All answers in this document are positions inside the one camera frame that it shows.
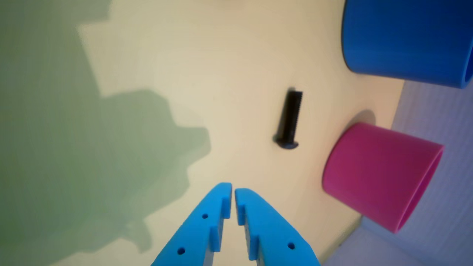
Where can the pink cylindrical box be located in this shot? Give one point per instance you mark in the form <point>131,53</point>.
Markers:
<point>380,173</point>

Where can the black bolt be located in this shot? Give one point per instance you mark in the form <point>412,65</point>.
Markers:
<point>288,120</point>

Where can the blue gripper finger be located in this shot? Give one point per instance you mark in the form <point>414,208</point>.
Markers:
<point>271,232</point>
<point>194,232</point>

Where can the blue cylindrical box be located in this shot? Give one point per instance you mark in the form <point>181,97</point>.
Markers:
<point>406,37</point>

